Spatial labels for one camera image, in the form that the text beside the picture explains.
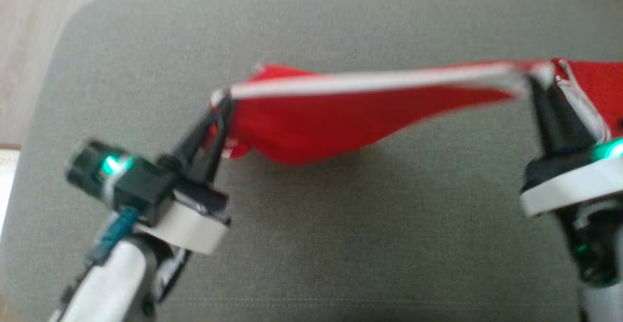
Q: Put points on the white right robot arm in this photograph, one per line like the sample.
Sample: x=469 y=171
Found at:
x=598 y=263

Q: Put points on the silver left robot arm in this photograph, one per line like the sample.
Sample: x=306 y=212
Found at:
x=112 y=288

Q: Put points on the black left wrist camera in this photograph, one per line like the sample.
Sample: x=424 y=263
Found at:
x=121 y=176

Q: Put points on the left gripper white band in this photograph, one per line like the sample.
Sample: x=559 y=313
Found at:
x=192 y=222

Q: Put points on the red and white basketball jersey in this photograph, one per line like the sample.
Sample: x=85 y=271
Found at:
x=316 y=117

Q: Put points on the grey fabric sofa seat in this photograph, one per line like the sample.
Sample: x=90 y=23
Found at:
x=365 y=239

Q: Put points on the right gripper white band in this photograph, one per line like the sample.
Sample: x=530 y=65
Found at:
x=564 y=188

